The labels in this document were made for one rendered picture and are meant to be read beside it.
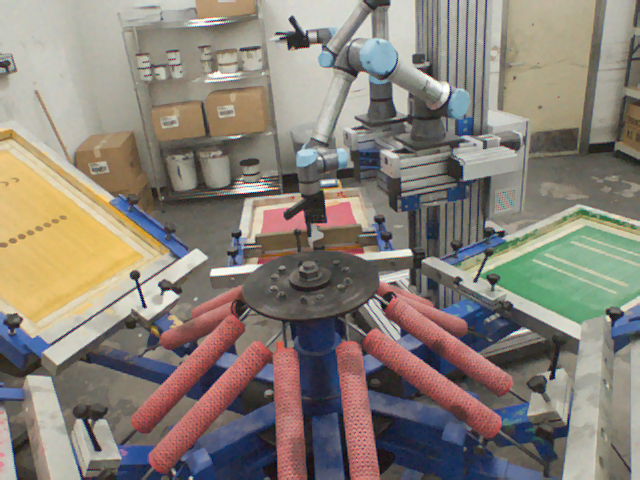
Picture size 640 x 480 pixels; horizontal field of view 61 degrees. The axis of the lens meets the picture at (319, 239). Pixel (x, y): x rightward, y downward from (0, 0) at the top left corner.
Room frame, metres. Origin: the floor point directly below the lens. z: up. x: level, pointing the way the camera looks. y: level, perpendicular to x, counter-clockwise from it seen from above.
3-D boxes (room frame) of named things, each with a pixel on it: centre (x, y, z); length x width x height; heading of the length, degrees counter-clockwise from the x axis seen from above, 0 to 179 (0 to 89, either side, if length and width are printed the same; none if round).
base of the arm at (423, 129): (2.28, -0.51, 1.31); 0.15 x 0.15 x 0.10
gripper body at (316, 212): (1.86, 0.01, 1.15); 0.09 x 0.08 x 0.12; 91
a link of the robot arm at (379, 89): (2.76, -0.38, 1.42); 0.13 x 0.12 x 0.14; 169
